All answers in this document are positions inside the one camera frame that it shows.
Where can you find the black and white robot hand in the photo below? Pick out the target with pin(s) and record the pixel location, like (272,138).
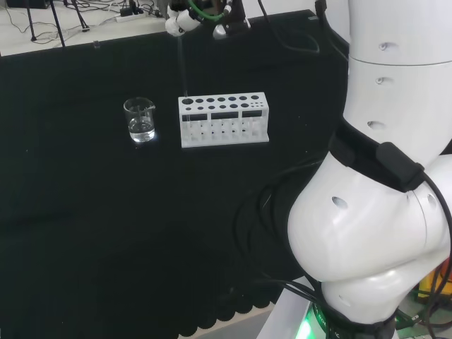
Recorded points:
(233,17)

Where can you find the clear glass rod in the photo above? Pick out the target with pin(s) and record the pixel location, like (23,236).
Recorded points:
(183,67)

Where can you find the white test tube rack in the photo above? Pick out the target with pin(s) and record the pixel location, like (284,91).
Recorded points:
(226,141)

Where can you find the white power strip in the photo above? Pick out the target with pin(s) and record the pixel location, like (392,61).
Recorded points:
(130,17)

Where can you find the black power adapter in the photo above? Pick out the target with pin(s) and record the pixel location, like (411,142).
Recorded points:
(126,11)

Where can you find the clear glass beaker with water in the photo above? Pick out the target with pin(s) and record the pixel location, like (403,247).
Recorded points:
(140,123)

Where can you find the black tripod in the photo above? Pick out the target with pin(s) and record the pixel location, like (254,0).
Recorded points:
(58,24)

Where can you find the black bench cloth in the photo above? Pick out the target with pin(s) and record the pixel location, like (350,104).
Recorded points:
(106,212)

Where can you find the yellow stop button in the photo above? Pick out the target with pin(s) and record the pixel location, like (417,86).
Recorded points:
(432,279)

